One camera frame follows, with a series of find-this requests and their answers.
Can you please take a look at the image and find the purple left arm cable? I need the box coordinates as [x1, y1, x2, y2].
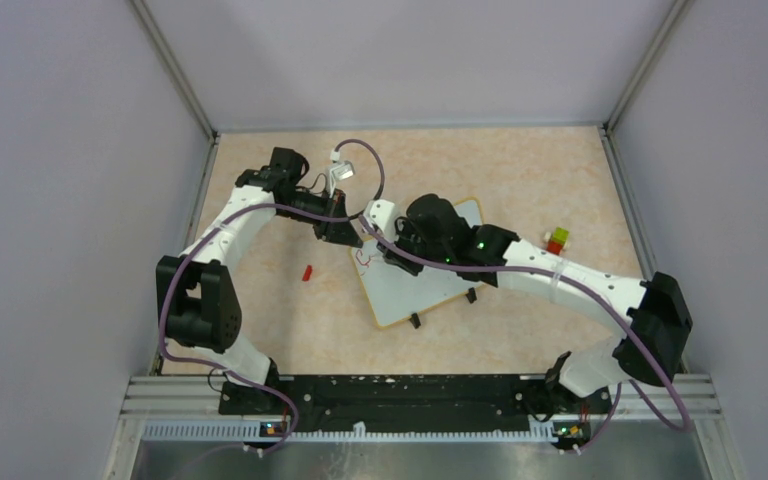
[157, 138, 387, 458]

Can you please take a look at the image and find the red green toy brick car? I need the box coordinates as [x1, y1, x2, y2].
[543, 227, 570, 256]

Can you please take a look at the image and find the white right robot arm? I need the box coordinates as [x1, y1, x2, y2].
[360, 194, 693, 412]

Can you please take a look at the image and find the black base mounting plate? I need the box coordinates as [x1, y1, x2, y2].
[218, 374, 611, 433]

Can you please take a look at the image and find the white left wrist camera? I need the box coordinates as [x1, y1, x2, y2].
[325, 150, 355, 197]

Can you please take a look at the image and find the yellow framed whiteboard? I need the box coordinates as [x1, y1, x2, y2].
[351, 194, 482, 328]

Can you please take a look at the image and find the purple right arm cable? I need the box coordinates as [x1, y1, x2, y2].
[357, 215, 693, 455]

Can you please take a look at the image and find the red marker cap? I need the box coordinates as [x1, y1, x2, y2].
[302, 265, 313, 282]

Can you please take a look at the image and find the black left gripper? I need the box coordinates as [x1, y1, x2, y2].
[279, 187, 363, 248]

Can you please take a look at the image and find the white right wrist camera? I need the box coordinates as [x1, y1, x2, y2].
[359, 199, 401, 242]

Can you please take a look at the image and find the white toothed cable duct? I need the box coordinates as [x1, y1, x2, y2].
[142, 420, 558, 443]

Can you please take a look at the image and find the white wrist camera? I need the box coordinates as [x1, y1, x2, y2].
[325, 150, 355, 197]
[359, 199, 401, 242]

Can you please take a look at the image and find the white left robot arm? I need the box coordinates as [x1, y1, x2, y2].
[156, 147, 362, 414]

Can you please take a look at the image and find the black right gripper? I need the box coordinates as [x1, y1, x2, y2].
[377, 217, 451, 277]

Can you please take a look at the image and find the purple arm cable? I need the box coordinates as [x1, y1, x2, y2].
[357, 215, 693, 455]
[157, 138, 387, 458]

